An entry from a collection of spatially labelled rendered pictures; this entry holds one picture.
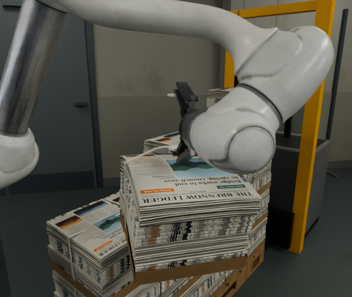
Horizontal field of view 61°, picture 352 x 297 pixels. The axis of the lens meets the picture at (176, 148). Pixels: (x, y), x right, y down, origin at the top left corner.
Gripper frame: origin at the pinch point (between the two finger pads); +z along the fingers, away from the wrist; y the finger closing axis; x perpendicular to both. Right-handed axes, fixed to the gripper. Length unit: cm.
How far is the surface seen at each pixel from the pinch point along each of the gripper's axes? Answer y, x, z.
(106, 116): 22, -2, 274
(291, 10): -62, 115, 108
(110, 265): 51, -17, 18
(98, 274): 54, -22, 18
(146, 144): 20, 7, 74
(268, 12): -63, 106, 122
